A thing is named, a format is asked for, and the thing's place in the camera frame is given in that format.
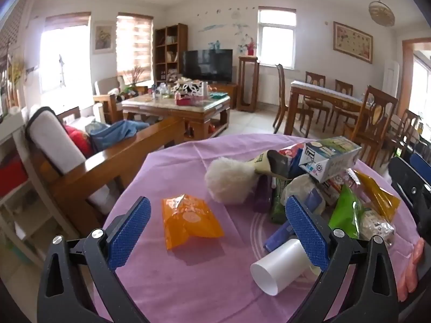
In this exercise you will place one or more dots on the wooden armchair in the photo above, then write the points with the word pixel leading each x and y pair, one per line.
pixel 104 87

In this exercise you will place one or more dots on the white shelf unit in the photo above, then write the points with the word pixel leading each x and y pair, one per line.
pixel 10 208

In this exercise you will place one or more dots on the white fluffy ball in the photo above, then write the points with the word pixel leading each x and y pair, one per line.
pixel 229 181

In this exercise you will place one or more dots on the cream snack packet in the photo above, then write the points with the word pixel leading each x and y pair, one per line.
pixel 269 163

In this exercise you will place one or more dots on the green tray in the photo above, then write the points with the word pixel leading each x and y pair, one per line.
pixel 217 95

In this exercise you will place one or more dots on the large bright window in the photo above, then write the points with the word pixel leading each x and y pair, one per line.
pixel 64 57

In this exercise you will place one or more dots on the white paper cup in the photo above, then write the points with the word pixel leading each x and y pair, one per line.
pixel 279 265

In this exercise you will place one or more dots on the dark green packet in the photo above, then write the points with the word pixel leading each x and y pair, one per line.
pixel 277 205

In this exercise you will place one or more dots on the dried branches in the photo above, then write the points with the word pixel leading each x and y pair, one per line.
pixel 136 74

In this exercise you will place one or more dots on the person's right hand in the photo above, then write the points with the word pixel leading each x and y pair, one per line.
pixel 409 272

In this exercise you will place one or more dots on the small red box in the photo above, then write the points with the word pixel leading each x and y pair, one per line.
pixel 184 101

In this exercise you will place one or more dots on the wooden television cabinet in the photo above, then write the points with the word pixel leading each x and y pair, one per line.
pixel 229 91

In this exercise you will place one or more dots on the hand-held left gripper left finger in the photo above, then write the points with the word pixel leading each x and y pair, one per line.
pixel 129 232

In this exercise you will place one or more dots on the dark purple packet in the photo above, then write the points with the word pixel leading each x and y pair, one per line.
pixel 262 195

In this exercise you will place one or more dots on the wooden bookshelf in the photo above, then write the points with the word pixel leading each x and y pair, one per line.
pixel 183 40

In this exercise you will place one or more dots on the white framed window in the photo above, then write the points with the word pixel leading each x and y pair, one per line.
pixel 276 37

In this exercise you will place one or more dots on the light purple packet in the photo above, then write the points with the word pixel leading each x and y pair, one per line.
pixel 316 200

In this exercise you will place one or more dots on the white bottle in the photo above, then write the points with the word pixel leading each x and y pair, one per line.
pixel 204 89

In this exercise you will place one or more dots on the red white packet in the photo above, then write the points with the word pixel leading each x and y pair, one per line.
pixel 291 151

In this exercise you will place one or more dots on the red cushion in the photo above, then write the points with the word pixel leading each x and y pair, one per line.
pixel 79 139

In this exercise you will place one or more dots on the purple tablecloth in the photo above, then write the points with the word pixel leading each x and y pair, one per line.
pixel 202 276

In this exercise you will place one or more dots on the wooden dining table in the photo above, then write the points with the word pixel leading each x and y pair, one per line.
pixel 323 92

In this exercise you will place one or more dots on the orange snack packet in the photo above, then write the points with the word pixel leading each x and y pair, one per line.
pixel 192 222

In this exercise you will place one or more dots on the bright green snack packet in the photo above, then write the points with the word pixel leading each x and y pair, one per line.
pixel 345 208

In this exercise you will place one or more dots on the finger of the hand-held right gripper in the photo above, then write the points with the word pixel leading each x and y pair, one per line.
pixel 404 181
pixel 421 163

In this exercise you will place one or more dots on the large framed picture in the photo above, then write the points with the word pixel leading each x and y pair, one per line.
pixel 352 42

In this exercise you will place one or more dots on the white blue milk carton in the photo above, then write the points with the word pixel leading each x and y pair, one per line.
pixel 330 161

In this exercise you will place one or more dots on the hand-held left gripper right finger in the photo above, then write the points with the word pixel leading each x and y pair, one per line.
pixel 308 232

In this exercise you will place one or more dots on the yellow translucent packet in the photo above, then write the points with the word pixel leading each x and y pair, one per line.
pixel 377 195

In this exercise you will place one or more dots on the wooden dining chair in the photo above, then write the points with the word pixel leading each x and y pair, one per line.
pixel 281 80
pixel 343 89
pixel 373 114
pixel 315 80
pixel 407 121

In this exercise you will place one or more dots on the white standing air conditioner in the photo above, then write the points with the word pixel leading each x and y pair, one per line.
pixel 390 77

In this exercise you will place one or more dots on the window with striped blinds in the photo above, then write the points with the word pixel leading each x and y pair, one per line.
pixel 133 47

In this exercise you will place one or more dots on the black television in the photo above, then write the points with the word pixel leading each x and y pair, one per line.
pixel 207 64

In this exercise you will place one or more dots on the white decorative holder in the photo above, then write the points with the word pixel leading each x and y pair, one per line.
pixel 187 87

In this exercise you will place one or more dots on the white sofa back cushion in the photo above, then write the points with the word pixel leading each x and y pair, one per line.
pixel 54 141

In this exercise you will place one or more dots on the yellow flowers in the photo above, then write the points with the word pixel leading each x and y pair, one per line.
pixel 15 74

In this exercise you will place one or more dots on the tall wooden plant stand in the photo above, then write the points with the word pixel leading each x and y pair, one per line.
pixel 240 84

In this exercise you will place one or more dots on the white radiator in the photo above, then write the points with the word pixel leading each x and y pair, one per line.
pixel 267 87

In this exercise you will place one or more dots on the white printed packet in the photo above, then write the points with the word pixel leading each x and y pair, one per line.
pixel 373 222

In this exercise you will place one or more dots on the wooden coffee table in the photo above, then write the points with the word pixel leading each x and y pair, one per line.
pixel 198 117

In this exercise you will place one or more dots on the small framed flower picture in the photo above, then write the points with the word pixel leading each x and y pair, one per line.
pixel 102 38

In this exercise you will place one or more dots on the red flower vase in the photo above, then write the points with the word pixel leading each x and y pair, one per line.
pixel 250 48

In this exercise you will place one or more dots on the blue cloth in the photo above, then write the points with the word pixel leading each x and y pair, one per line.
pixel 114 131

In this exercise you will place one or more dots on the hanging ceiling lamp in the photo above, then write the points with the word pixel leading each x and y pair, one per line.
pixel 382 13

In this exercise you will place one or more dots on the wooden sofa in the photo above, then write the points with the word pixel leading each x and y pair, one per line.
pixel 111 165

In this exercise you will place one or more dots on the balcony window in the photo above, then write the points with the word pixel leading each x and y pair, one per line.
pixel 422 87

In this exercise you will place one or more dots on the white bolster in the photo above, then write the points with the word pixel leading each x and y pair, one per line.
pixel 101 198

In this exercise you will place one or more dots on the wooden door frame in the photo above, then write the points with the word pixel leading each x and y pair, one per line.
pixel 406 74

